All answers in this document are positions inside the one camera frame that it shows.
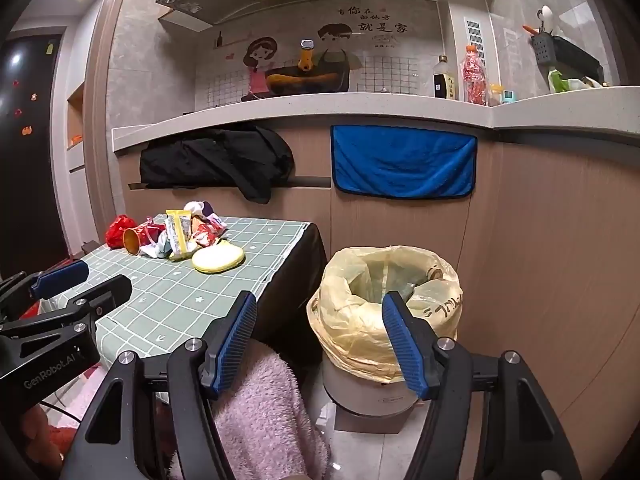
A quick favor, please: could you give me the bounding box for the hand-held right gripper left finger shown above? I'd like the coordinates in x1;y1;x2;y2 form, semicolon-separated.
62;290;258;480

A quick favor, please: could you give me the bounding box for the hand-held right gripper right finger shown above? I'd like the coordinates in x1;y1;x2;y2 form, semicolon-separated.
381;290;583;480

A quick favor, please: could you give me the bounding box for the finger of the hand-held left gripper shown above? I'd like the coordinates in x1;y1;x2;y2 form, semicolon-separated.
0;275;133;361
0;259;91;321

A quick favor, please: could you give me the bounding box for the red paper cup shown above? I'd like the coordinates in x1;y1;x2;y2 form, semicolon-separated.
122;227;166;256

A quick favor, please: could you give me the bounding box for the grey round bin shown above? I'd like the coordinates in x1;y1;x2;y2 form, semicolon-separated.
320;345;426;418

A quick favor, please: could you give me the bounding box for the red plastic bag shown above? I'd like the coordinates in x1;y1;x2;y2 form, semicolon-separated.
105;215;138;248

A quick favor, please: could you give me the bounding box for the person's left hand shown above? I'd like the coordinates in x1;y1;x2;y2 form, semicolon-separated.
17;402;61;443

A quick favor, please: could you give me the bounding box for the green checkered tablecloth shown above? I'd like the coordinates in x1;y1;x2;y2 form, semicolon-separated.
40;215;331;401

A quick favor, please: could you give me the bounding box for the yellow round sponge pad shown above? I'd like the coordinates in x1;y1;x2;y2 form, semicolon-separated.
192;240;246;274

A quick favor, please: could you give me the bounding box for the pink fleece cloth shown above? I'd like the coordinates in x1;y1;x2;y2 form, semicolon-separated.
167;340;331;480

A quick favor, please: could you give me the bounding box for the yellow snack wrapper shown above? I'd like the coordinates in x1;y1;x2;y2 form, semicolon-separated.
165;209;193;261

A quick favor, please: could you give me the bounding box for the red gold snack wrapper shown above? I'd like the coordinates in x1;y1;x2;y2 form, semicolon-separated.
192;222;228;248

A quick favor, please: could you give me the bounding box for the dark door with stickers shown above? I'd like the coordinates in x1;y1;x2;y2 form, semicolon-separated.
0;35;68;281

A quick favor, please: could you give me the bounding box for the black jacket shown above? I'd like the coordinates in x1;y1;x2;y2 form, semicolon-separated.
139;127;295;205

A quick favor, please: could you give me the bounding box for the blue towel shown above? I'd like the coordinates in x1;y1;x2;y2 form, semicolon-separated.
330;125;478;200

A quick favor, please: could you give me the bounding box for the dark sauce bottle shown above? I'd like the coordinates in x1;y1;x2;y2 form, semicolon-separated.
432;55;457;101

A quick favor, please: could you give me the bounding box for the green white cloth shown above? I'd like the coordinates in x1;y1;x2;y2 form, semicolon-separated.
547;67;583;93

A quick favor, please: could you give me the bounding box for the black dish rack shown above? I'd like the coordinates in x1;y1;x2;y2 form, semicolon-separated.
531;34;603;88

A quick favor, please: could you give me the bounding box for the black frying pan orange handle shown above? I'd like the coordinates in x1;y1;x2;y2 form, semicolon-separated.
242;39;351;101

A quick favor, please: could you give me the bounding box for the white vented wall box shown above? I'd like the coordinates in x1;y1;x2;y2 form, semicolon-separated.
447;0;493;96

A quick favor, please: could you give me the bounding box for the cartoon couple wall sticker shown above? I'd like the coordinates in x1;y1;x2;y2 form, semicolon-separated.
200;2;416;101

